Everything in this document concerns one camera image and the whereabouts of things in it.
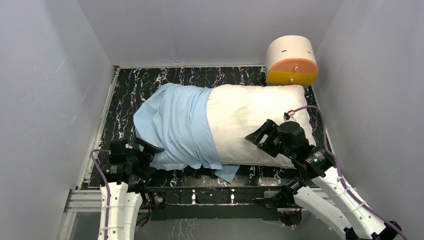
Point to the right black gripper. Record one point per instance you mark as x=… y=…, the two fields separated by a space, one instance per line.
x=269 y=128

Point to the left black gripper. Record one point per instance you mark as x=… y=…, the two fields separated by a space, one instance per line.
x=135 y=151

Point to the white pillow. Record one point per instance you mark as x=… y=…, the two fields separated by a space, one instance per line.
x=235 y=111

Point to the light blue pillowcase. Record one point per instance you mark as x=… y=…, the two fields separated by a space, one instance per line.
x=174 y=118

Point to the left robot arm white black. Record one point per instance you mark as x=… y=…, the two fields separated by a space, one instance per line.
x=125 y=201

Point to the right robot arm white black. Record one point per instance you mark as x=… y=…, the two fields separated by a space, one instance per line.
x=345 y=211

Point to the cylindrical beige drawer box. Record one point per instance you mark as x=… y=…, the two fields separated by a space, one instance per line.
x=290 y=60

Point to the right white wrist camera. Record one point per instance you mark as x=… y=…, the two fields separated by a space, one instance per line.
x=289 y=116

